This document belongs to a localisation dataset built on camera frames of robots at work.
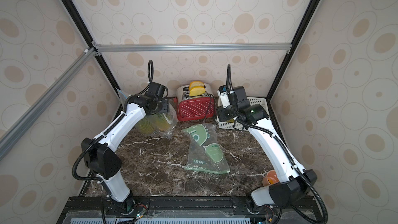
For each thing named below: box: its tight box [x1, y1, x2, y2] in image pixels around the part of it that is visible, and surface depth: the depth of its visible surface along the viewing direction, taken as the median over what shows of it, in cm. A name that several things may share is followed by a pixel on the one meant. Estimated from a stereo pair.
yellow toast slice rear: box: [188, 80, 205, 93], surface depth 102 cm
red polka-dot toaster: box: [176, 83, 216, 121], surface depth 100 cm
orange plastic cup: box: [262, 169, 280, 188], surface depth 82 cm
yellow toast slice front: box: [189, 85, 206, 97], surface depth 99 cm
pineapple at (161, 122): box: [153, 113, 172, 132], surface depth 97 cm
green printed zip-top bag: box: [181, 123, 231, 174], surface depth 89 cm
